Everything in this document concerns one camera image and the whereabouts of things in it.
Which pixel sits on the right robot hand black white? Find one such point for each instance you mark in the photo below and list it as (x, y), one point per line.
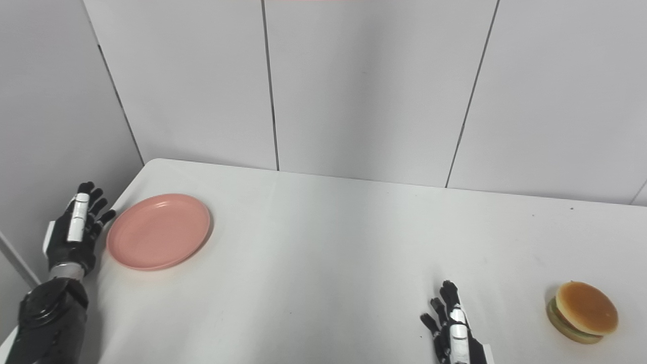
(455, 333)

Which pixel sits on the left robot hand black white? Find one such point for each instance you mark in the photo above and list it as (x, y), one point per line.
(76, 237)

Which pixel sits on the pink round plate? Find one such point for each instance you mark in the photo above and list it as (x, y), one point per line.
(158, 231)

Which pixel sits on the toy hamburger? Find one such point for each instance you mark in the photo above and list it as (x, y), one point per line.
(582, 312)

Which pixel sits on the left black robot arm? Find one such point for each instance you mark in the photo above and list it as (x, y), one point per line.
(48, 323)

